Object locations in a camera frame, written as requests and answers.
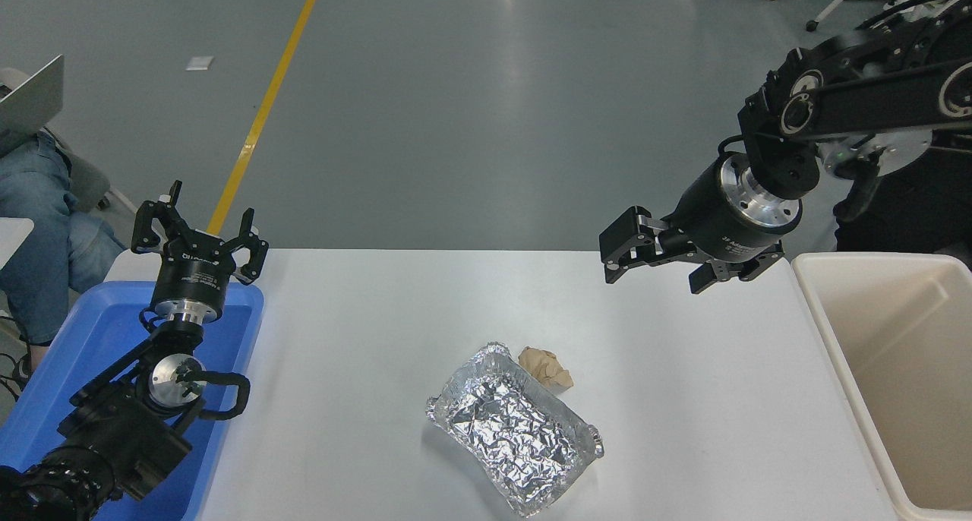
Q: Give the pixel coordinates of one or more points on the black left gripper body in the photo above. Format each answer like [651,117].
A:
[194,278]

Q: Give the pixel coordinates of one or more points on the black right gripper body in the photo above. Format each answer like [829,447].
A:
[714,217]

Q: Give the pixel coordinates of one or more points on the silver foil tray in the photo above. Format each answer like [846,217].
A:
[512,430]

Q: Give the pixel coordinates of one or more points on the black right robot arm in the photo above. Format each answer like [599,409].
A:
[873,96]

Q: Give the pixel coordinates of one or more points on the person beside robot arm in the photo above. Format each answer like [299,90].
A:
[919,217]

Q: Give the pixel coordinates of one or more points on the grey padded chair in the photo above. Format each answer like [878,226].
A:
[87,179]

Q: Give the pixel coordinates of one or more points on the blue plastic tray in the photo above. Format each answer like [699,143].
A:
[99,331]

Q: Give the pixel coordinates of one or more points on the seated person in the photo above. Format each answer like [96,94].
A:
[38,225]

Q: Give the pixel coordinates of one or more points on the small white side table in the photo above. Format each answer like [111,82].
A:
[11,236]

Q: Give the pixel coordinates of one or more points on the crumpled tan paper ball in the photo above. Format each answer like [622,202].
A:
[545,367]

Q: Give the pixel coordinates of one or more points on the silver laptop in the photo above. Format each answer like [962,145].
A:
[30,103]

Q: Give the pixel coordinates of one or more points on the large pale plastic bin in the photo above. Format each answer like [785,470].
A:
[911,384]

